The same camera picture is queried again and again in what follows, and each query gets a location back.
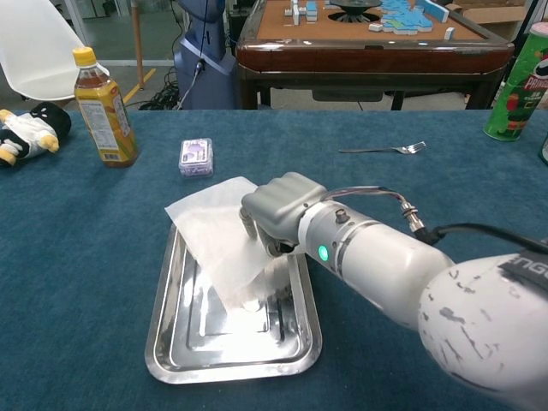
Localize blue mahjong tile pile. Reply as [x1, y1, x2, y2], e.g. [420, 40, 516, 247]
[368, 0, 450, 35]

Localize white chair wooden legs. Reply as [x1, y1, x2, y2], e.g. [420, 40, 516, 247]
[0, 0, 146, 104]

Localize green Pringles can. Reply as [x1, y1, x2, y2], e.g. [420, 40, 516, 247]
[483, 21, 548, 142]

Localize white paper sheet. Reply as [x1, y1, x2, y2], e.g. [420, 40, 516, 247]
[164, 176, 301, 312]

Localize yellow-capped tea bottle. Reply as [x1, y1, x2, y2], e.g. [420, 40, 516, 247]
[71, 45, 140, 169]

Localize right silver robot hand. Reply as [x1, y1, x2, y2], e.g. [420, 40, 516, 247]
[238, 171, 325, 258]

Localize standing mahjong tile cluster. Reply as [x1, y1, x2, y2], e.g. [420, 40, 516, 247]
[284, 0, 320, 25]

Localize stainless steel tray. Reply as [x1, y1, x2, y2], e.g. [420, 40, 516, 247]
[144, 222, 323, 385]

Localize black mahjong table dome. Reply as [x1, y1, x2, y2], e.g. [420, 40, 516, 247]
[327, 0, 384, 22]

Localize black and white plush doll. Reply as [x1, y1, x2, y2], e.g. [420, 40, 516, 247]
[0, 101, 73, 168]

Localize clear purple card box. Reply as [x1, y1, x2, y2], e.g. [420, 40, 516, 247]
[176, 137, 216, 180]

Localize right arm wrist cable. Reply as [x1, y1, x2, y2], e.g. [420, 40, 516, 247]
[320, 185, 548, 253]

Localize black tripod stand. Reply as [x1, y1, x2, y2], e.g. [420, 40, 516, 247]
[515, 0, 537, 48]

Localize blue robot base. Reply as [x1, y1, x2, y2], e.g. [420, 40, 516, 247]
[173, 0, 236, 110]

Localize brown mahjong table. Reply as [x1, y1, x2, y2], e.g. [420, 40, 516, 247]
[235, 0, 515, 111]

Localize metal fork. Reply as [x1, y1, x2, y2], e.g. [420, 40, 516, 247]
[338, 140, 428, 156]

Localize blue felt table cover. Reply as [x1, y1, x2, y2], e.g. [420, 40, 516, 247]
[0, 109, 548, 411]

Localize cardboard box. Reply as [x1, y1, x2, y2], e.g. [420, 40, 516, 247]
[449, 0, 532, 25]

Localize black floor cable bundle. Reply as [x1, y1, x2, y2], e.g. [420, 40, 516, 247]
[139, 66, 189, 111]

